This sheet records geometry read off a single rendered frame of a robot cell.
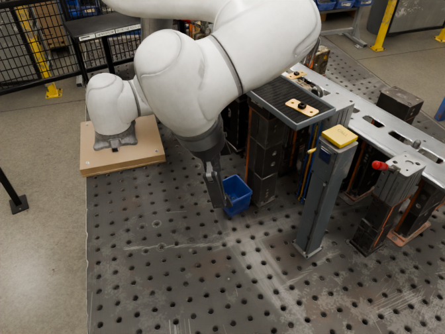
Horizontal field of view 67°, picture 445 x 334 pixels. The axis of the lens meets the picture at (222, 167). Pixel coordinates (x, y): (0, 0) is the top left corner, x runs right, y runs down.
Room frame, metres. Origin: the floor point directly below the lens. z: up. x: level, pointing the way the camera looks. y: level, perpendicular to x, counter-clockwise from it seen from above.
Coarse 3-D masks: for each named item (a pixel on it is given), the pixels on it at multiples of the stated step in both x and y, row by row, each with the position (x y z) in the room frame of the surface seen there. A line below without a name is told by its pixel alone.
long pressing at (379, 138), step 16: (320, 80) 1.19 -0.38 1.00; (352, 96) 1.07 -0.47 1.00; (368, 112) 0.97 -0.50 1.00; (384, 112) 0.97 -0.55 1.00; (352, 128) 0.88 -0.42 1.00; (368, 128) 0.88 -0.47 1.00; (384, 128) 0.88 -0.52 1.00; (400, 128) 0.88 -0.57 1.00; (416, 128) 0.88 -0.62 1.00; (384, 144) 0.80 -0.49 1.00; (400, 144) 0.80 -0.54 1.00; (432, 144) 0.80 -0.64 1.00; (432, 176) 0.65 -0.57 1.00
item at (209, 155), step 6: (222, 138) 0.49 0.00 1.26; (216, 144) 0.47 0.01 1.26; (222, 144) 0.49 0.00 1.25; (204, 150) 0.47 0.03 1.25; (210, 150) 0.47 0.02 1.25; (216, 150) 0.48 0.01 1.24; (198, 156) 0.48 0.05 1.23; (204, 156) 0.47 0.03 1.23; (210, 156) 0.48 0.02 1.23; (204, 162) 0.48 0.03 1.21; (216, 162) 0.49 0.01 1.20
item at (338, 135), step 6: (336, 126) 0.67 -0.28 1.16; (324, 132) 0.65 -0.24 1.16; (330, 132) 0.65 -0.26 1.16; (336, 132) 0.65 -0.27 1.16; (342, 132) 0.65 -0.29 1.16; (348, 132) 0.65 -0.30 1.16; (330, 138) 0.62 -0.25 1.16; (336, 138) 0.62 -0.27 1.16; (342, 138) 0.62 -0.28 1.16; (348, 138) 0.62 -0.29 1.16; (354, 138) 0.62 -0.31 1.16; (336, 144) 0.61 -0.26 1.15; (342, 144) 0.60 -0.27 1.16
